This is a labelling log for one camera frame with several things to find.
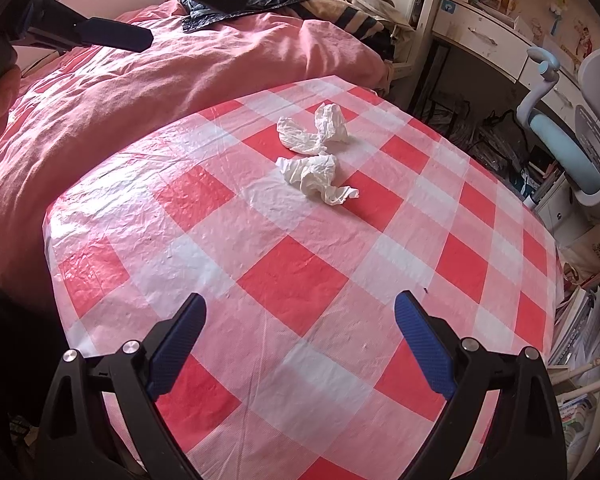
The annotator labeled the pink duvet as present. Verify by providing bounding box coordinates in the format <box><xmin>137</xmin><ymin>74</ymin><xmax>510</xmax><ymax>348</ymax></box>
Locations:
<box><xmin>0</xmin><ymin>0</ymin><xmax>386</xmax><ymax>286</ymax></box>

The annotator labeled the grey blue office chair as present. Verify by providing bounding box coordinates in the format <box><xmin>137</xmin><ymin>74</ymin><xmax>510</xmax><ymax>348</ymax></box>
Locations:
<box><xmin>515</xmin><ymin>42</ymin><xmax>600</xmax><ymax>226</ymax></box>

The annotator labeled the pile of wrapped magazines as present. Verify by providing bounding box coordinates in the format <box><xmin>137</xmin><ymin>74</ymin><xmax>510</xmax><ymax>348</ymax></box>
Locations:
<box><xmin>430</xmin><ymin>100</ymin><xmax>526</xmax><ymax>176</ymax></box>

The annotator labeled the beige black striped cloth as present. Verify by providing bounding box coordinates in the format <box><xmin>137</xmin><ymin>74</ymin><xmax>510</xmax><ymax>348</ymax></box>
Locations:
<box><xmin>300</xmin><ymin>0</ymin><xmax>396</xmax><ymax>43</ymax></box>

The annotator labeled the white desk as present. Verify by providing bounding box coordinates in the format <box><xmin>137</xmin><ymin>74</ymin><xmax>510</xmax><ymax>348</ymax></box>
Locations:
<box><xmin>430</xmin><ymin>0</ymin><xmax>581</xmax><ymax>111</ymax></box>

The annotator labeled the white tree print tote bag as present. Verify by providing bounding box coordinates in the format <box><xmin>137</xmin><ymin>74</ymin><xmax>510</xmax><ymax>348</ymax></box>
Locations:
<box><xmin>560</xmin><ymin>225</ymin><xmax>600</xmax><ymax>281</ymax></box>

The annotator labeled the person's left hand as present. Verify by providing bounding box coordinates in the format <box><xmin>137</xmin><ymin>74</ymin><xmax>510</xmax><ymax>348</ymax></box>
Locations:
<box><xmin>0</xmin><ymin>62</ymin><xmax>23</xmax><ymax>153</ymax></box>

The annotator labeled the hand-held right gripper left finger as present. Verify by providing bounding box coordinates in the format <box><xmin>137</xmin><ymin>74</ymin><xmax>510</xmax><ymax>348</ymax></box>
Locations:
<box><xmin>36</xmin><ymin>292</ymin><xmax>208</xmax><ymax>480</ymax></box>

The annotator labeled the shiny black plastic bag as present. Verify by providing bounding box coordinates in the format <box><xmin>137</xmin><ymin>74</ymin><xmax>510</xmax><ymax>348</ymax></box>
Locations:
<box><xmin>180</xmin><ymin>0</ymin><xmax>321</xmax><ymax>35</ymax></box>

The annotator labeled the black picture frame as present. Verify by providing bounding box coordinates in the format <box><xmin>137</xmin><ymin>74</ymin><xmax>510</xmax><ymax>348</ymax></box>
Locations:
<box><xmin>411</xmin><ymin>40</ymin><xmax>451</xmax><ymax>118</ymax></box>

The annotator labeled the white tissue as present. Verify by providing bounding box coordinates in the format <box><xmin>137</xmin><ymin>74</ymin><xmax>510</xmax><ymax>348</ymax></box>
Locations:
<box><xmin>276</xmin><ymin>154</ymin><xmax>359</xmax><ymax>206</ymax></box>
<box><xmin>276</xmin><ymin>102</ymin><xmax>349</xmax><ymax>156</ymax></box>

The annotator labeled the stack of papers and folders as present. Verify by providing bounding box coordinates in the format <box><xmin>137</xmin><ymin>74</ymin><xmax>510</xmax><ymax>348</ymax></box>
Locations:
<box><xmin>550</xmin><ymin>285</ymin><xmax>600</xmax><ymax>366</ymax></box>

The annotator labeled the white book rack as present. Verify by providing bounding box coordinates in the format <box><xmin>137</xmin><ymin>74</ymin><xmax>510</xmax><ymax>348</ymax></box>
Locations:
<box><xmin>545</xmin><ymin>260</ymin><xmax>600</xmax><ymax>441</ymax></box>

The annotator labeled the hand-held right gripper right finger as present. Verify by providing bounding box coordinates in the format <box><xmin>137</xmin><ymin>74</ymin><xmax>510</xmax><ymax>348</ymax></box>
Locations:
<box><xmin>394</xmin><ymin>290</ymin><xmax>567</xmax><ymax>480</ymax></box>

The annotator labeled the white drawer cabinet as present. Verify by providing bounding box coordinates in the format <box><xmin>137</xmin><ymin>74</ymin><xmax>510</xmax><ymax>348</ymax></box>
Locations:
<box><xmin>532</xmin><ymin>175</ymin><xmax>596</xmax><ymax>236</ymax></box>

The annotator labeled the red white checkered tablecloth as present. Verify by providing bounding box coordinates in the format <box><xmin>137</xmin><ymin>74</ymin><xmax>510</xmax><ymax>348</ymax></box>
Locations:
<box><xmin>42</xmin><ymin>75</ymin><xmax>563</xmax><ymax>480</ymax></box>

